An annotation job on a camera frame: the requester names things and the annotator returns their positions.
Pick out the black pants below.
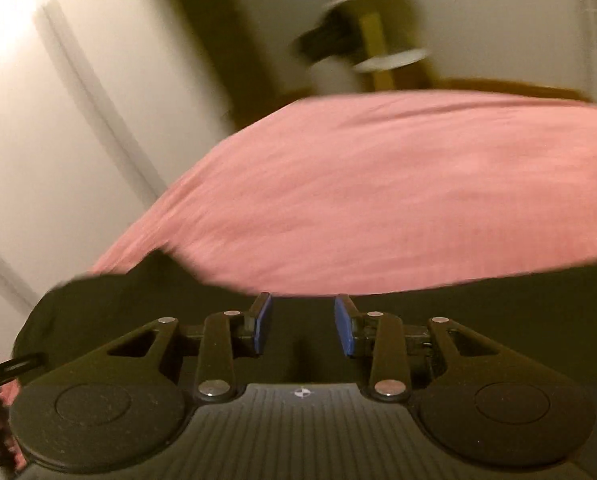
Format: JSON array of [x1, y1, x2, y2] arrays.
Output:
[[14, 250, 597, 411]]

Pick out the black cloth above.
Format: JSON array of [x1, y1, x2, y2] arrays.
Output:
[[291, 10, 367, 63]]

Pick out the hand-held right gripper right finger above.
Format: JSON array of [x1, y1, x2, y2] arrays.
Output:
[[333, 293, 495, 404]]

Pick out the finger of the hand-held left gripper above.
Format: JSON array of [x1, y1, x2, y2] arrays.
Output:
[[0, 353, 46, 387]]

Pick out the pink ribbed blanket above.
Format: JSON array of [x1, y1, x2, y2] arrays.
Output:
[[0, 89, 597, 408]]

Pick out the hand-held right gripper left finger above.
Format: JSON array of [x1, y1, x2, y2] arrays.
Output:
[[106, 293, 274, 404]]

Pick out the yellow wooden side table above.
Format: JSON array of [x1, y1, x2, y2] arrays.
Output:
[[323, 0, 430, 92]]

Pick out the white round bin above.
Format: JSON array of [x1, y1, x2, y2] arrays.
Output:
[[309, 55, 365, 97]]

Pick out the dark wooden door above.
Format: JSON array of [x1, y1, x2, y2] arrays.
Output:
[[156, 0, 262, 128]]

